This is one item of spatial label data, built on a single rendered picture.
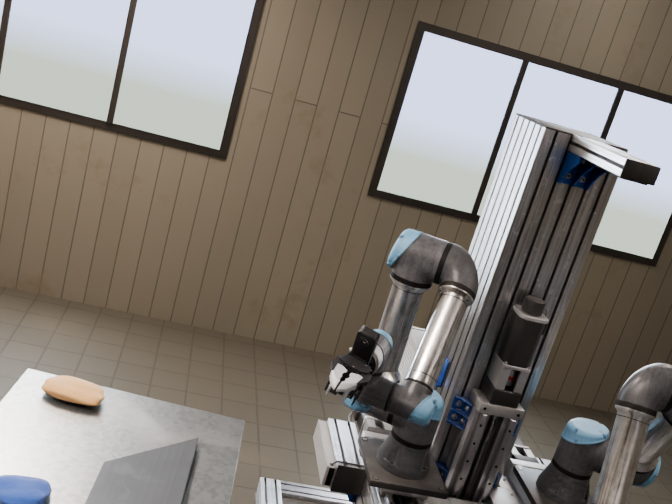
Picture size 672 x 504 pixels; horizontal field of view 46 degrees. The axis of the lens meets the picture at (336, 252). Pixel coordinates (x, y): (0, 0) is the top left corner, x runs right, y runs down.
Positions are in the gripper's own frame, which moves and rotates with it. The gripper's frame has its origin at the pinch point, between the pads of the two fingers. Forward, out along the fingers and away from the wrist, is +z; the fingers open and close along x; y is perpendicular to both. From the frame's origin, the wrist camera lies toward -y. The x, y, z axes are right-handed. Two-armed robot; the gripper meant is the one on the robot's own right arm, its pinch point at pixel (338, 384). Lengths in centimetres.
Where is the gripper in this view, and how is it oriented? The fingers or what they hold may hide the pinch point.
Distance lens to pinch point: 165.9
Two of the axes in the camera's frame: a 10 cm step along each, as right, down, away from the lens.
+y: -3.9, 8.7, 3.1
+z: -3.1, 1.9, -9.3
